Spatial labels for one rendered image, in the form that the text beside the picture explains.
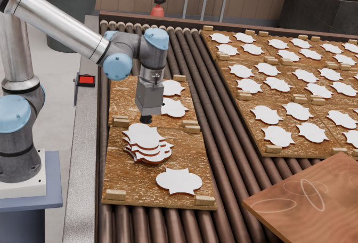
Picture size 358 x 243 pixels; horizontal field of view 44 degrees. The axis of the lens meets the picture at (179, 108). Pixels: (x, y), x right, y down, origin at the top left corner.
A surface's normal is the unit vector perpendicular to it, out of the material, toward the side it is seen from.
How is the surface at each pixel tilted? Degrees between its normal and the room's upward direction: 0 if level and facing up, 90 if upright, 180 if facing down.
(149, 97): 90
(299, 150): 0
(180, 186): 0
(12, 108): 8
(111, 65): 90
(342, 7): 90
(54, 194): 0
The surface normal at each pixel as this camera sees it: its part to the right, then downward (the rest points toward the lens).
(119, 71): 0.03, 0.50
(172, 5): 0.27, 0.52
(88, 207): 0.15, -0.85
